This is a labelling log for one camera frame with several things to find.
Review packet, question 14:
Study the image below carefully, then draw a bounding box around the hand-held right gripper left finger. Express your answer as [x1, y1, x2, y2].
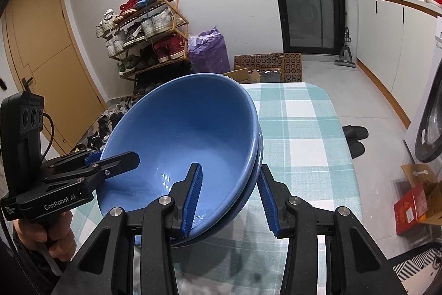
[52, 162, 204, 295]

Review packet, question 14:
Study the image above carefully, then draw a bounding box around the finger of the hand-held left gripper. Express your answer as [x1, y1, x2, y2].
[41, 149, 102, 175]
[43, 151, 141, 192]

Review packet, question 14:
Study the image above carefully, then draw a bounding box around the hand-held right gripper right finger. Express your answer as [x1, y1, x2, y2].
[257, 164, 411, 295]

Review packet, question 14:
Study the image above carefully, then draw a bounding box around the blue bowl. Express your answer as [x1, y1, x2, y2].
[133, 81, 265, 249]
[96, 73, 259, 236]

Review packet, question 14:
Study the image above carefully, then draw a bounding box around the person's left forearm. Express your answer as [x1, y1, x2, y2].
[0, 236, 70, 295]

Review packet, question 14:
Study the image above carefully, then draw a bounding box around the person's left hand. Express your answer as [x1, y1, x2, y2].
[14, 210, 76, 263]

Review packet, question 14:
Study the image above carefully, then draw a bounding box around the pile of dark shoes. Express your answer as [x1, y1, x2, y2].
[74, 95, 142, 154]

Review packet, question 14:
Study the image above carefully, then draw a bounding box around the teal checked tablecloth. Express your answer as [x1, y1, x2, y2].
[67, 82, 363, 295]

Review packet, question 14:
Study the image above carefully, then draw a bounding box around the yellow wooden door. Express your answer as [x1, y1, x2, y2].
[0, 0, 107, 157]

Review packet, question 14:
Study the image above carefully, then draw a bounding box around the black slipper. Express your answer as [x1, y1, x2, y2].
[347, 141, 365, 159]
[342, 125, 369, 143]

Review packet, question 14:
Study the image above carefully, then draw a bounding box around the shoe rack with shoes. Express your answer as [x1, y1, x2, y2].
[96, 0, 192, 95]

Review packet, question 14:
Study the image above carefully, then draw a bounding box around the open cardboard box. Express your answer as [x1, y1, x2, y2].
[221, 68, 261, 85]

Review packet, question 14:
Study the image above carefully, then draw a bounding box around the patterned cardboard sheet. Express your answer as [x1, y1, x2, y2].
[234, 53, 304, 83]

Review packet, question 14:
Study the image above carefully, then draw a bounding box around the purple plastic bag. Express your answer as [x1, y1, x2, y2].
[188, 26, 231, 74]

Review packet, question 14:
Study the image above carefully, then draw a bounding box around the red cardboard box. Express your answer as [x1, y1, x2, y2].
[394, 182, 432, 236]

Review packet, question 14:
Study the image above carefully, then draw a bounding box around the wooden shoe rack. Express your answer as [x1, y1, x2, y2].
[97, 0, 194, 98]

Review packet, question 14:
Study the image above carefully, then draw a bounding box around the brown cardboard box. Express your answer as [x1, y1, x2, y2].
[401, 164, 442, 230]

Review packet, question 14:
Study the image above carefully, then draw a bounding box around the black white striped mat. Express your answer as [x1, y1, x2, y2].
[393, 251, 442, 280]

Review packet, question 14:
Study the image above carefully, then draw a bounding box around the white kitchen cabinet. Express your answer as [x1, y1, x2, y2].
[356, 0, 442, 116]

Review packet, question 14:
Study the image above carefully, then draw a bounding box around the black cable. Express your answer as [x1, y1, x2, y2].
[41, 113, 55, 159]

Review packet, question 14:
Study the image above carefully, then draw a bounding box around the black door handle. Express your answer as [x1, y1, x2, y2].
[21, 75, 37, 95]

